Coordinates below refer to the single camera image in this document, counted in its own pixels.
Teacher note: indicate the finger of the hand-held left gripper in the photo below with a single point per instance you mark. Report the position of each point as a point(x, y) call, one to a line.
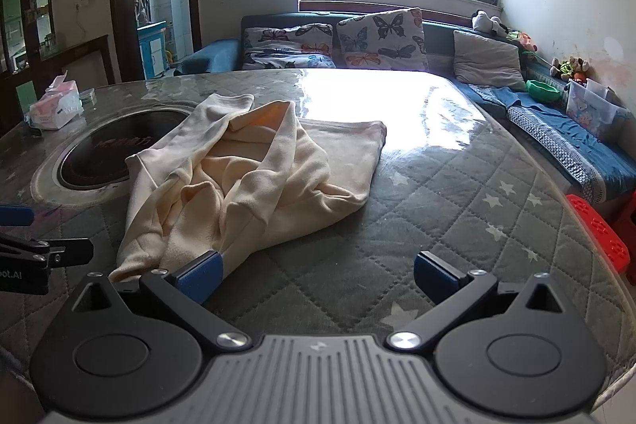
point(15, 214)
point(59, 251)

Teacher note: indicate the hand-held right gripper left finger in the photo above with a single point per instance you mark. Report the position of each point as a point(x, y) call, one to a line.
point(201, 277)

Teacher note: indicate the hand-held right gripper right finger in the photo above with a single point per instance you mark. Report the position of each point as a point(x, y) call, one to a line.
point(432, 272)

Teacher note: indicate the cream fleece garment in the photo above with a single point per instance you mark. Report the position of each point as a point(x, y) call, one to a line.
point(258, 175)

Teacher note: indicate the round black induction hob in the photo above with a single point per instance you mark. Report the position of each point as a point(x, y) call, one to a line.
point(99, 151)

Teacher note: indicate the pink white tissue pack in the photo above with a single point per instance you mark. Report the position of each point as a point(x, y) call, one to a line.
point(54, 108)

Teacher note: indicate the small green box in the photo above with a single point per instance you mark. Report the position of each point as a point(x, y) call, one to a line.
point(88, 96)

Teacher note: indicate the red plastic stool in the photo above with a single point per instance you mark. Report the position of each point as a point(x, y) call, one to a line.
point(601, 233)

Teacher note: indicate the dark wooden side table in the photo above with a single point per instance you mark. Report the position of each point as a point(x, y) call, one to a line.
point(94, 44)

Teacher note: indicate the green plastic bowl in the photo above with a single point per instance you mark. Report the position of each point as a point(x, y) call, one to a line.
point(542, 90)

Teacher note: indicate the blue kitchen cabinet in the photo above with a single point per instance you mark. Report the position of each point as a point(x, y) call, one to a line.
point(151, 46)

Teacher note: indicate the grey pillow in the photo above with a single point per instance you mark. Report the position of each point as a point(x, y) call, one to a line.
point(487, 59)

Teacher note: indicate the blue sofa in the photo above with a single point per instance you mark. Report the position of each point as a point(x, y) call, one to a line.
point(213, 56)

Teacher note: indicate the clear plastic storage box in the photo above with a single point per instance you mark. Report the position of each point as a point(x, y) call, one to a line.
point(596, 111)

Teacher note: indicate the butterfly print pillow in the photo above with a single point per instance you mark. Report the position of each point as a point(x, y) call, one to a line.
point(382, 39)
point(283, 46)

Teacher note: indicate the brown plush toy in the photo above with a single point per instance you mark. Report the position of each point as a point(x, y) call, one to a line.
point(571, 67)

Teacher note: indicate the green pink plush toy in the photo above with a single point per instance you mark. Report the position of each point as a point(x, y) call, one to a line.
point(522, 40)

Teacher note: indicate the white black plush toy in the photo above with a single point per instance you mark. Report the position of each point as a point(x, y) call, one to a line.
point(484, 21)

